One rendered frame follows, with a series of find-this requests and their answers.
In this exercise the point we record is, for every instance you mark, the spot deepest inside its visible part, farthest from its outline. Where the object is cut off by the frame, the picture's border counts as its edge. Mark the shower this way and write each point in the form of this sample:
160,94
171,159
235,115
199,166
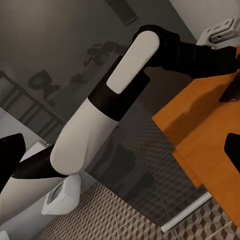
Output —
186,211

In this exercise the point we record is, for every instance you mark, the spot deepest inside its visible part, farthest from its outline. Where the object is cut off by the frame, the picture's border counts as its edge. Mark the cabinet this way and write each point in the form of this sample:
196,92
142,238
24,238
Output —
197,124

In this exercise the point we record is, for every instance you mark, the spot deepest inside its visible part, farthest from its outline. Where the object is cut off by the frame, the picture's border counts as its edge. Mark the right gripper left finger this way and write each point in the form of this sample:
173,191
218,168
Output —
12,149

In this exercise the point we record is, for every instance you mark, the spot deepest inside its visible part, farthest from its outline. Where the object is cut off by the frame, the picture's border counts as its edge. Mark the mousetrap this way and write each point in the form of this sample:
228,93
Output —
232,93

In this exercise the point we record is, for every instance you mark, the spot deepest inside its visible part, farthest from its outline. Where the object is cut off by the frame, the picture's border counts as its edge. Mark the toilet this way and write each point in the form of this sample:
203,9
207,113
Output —
65,197

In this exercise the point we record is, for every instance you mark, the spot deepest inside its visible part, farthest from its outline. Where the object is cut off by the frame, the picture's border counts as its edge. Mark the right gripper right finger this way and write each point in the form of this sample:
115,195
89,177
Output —
232,149

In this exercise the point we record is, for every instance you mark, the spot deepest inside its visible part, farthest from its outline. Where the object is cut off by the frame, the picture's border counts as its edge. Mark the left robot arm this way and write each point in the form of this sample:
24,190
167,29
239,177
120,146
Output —
90,126

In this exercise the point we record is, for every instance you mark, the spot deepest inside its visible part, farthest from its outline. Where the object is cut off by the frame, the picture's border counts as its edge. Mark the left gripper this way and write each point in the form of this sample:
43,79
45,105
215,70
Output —
210,62

